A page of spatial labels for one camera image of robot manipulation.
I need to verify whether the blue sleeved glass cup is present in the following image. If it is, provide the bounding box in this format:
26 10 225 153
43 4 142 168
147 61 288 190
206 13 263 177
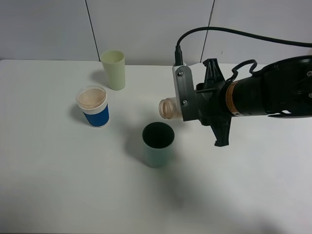
76 86 109 127

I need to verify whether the pale green plastic cup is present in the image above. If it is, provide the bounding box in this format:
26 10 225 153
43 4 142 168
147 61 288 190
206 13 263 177
100 50 125 91

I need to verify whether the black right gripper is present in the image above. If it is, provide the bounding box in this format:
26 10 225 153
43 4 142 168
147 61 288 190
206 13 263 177
195 58 231 147

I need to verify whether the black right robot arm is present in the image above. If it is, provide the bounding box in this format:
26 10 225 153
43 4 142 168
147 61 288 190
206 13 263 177
195 56 312 147

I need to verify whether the teal green plastic cup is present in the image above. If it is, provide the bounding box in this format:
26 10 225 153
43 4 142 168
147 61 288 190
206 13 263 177
142 122 175 168

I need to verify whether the pink label drink bottle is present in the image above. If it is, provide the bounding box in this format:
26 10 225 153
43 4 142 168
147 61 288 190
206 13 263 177
158 97 182 119

